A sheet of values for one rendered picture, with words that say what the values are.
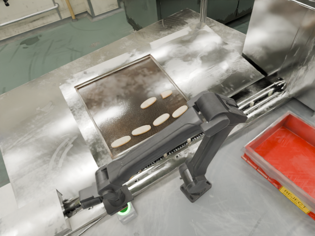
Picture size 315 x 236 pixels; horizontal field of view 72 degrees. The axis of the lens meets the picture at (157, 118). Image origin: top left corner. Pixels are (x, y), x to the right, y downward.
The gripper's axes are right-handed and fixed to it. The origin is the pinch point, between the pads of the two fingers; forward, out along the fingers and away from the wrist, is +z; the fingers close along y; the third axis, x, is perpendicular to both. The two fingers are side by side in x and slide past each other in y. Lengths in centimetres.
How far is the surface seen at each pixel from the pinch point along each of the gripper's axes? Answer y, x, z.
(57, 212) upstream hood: -22.8, 11.4, -0.8
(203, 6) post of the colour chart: 116, 97, -10
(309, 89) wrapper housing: 104, -1, -6
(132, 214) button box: 2.0, -3.6, 3.9
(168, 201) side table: 17.3, -5.3, 8.7
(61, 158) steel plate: -17.1, 43.0, 9.2
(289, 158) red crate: 75, -19, 8
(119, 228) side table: -5.3, -3.8, 9.0
